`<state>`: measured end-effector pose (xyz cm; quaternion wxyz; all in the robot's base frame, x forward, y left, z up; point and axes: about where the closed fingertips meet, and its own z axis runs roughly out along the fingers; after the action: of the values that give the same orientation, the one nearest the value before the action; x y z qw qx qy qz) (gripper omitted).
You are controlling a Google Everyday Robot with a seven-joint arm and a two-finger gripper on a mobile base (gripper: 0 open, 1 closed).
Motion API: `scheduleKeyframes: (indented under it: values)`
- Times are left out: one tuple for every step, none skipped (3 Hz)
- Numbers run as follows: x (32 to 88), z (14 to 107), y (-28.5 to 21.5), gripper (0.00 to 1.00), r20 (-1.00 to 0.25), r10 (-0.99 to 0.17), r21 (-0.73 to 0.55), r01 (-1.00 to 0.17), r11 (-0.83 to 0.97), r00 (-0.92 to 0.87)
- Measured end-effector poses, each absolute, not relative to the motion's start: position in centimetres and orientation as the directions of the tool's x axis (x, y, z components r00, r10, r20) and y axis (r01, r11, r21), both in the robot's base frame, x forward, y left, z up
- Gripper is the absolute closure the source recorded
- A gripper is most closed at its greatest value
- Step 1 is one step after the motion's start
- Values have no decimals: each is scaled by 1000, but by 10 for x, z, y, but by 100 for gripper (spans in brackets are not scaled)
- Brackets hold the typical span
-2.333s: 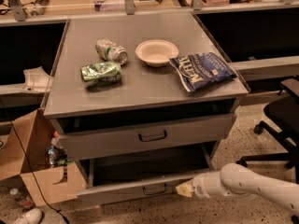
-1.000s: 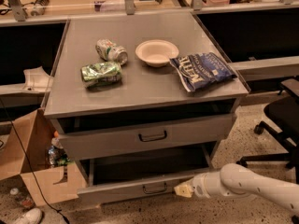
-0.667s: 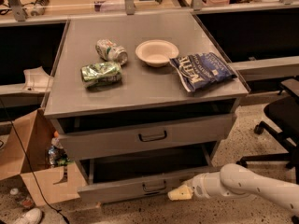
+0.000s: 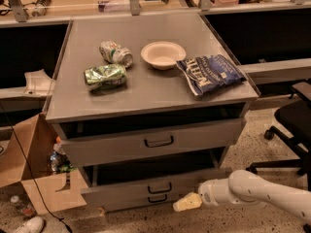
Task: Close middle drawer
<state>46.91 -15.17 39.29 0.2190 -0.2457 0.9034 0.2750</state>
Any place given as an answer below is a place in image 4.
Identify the grey drawer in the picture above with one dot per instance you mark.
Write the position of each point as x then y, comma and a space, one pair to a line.
118, 204
136, 137
180, 172

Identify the brown cardboard box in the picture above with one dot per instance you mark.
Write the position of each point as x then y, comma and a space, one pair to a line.
26, 161

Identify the white green soda can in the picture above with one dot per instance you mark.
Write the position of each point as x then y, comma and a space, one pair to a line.
114, 53

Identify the blue chip bag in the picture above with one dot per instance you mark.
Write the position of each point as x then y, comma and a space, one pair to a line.
205, 74

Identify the white paper bowl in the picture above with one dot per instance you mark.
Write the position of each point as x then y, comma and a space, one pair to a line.
163, 55

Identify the crushed green soda can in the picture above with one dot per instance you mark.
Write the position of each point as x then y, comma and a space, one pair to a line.
105, 76

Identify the yellow foam-covered gripper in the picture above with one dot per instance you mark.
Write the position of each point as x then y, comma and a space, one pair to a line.
206, 194

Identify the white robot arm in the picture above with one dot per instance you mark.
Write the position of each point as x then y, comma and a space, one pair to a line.
245, 188

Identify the white black handheld tool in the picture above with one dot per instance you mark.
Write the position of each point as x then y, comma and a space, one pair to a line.
41, 7

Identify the plastic bottles in box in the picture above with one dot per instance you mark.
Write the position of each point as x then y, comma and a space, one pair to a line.
59, 162

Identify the small jar on floor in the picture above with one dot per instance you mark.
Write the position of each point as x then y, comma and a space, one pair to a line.
28, 211

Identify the black office chair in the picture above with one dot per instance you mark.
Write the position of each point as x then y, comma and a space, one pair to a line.
296, 118

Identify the white shoe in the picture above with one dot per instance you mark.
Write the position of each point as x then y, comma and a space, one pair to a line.
34, 225

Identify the grey top drawer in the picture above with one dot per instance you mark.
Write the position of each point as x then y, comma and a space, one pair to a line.
136, 137

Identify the grey drawer cabinet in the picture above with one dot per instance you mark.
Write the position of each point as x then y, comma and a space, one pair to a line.
147, 90

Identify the grey bottom drawer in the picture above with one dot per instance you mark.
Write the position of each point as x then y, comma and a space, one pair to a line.
118, 204

